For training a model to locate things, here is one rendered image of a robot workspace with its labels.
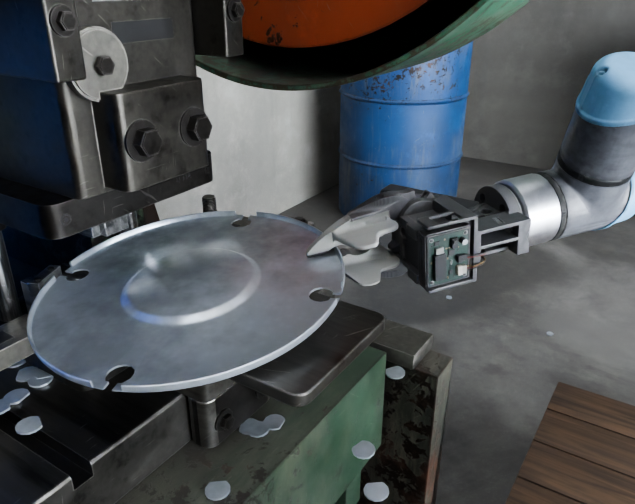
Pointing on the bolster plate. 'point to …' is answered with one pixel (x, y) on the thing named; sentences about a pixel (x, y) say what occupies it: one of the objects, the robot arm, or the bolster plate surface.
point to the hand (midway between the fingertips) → (316, 252)
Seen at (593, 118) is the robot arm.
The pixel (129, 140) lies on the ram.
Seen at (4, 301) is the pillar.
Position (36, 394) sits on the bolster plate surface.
